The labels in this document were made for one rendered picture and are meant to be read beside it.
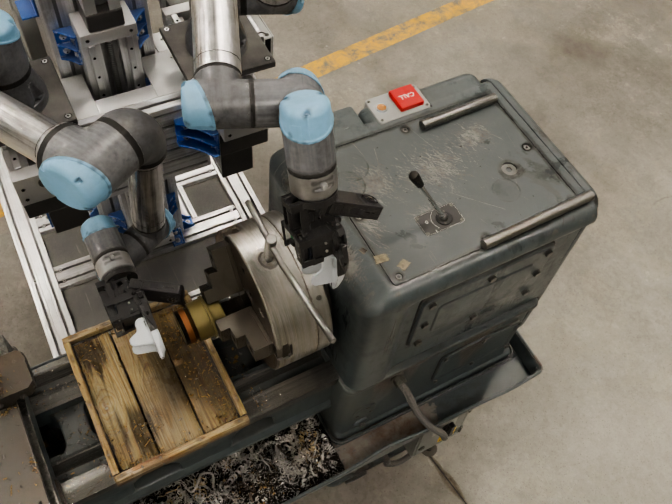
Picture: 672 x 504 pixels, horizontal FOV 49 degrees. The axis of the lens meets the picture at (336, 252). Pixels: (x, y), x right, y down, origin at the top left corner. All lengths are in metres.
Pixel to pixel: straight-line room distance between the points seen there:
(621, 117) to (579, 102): 0.20
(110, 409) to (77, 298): 0.99
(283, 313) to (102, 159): 0.43
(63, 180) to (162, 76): 0.69
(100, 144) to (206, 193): 1.46
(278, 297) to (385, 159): 0.39
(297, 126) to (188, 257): 1.66
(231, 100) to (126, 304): 0.58
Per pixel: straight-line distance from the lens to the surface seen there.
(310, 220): 1.16
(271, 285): 1.42
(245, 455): 1.99
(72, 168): 1.36
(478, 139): 1.67
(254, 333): 1.49
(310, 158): 1.07
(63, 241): 2.78
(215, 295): 1.52
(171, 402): 1.69
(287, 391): 1.71
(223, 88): 1.15
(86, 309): 2.62
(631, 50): 4.15
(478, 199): 1.56
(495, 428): 2.71
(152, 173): 1.55
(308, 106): 1.05
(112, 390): 1.72
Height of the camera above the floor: 2.45
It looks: 57 degrees down
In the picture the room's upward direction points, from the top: 9 degrees clockwise
